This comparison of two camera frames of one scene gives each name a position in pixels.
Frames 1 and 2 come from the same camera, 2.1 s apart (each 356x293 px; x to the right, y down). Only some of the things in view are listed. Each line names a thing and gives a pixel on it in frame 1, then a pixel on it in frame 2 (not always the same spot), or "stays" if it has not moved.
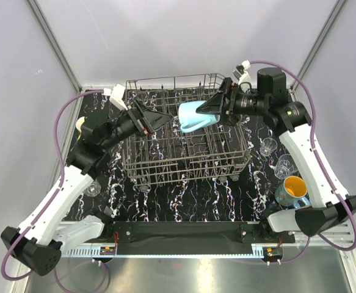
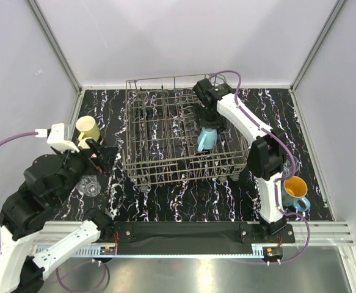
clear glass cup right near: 285,166 stays
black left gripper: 145,119 to 105,156
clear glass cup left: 93,188 stays
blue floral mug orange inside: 293,190 stays
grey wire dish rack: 165,155 stays
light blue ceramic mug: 190,120 to 206,138
